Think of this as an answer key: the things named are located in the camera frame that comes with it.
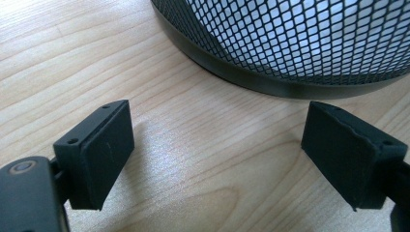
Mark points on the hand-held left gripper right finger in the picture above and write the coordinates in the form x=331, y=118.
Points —
x=348, y=154

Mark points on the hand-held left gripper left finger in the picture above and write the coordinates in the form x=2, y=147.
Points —
x=96, y=154

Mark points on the black mesh basket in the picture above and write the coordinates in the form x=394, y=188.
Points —
x=290, y=42

